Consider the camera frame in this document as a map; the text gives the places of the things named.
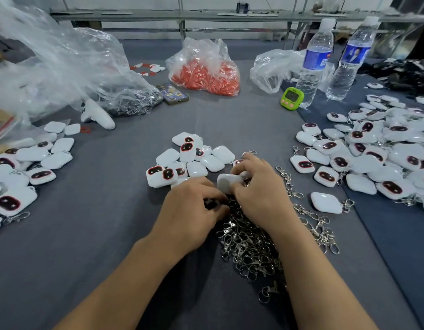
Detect person's left hand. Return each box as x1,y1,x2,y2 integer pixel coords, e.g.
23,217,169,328
153,178,230,259

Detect person's right hand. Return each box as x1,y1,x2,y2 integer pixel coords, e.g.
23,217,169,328
229,153,297,238

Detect white charm pendant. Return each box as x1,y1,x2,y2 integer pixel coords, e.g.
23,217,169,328
217,172,249,195

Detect person's right forearm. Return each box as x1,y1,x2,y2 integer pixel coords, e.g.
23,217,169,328
266,216,381,330

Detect person's left forearm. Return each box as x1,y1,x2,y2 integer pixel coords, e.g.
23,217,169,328
52,234,181,330

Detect smartphone with patterned case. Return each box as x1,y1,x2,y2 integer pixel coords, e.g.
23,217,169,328
156,82,190,106

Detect heap of dark metal rings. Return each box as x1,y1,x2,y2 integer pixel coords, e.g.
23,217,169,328
105,87,164,118

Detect green digital timer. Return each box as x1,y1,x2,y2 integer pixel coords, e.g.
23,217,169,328
280,86,305,110

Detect plastic bag of red pieces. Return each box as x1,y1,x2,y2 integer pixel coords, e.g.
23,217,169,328
165,37,241,97

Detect crumpled clear plastic bag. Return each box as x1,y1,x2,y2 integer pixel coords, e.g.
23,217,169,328
249,49,336,94

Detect scattered white and red pieces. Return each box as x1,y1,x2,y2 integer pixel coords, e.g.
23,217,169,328
129,62,167,77

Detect white handheld controller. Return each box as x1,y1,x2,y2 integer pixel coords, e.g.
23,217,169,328
80,99,116,130

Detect clear water bottle blue label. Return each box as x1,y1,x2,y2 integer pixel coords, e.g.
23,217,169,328
296,18,336,109

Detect long grey metal bench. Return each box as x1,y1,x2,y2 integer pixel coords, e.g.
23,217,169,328
49,8,424,42

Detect clear water bottle portrait label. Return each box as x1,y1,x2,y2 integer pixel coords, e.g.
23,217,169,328
326,16,380,102

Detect large clear plastic bag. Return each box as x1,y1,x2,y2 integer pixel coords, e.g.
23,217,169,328
0,0,164,121

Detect heap of black parts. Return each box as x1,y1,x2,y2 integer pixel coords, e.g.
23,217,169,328
357,58,424,101

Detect small clear zip bag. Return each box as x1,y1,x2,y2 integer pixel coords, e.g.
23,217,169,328
0,113,71,152

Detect pile of white charm keychains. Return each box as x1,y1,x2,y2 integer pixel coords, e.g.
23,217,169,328
0,121,82,236
145,132,247,189
290,94,424,215

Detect pile of metal keychain clasps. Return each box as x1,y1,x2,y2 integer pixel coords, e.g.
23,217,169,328
215,150,341,305

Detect single white keychain with hook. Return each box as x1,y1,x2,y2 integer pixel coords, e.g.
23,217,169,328
310,192,355,215

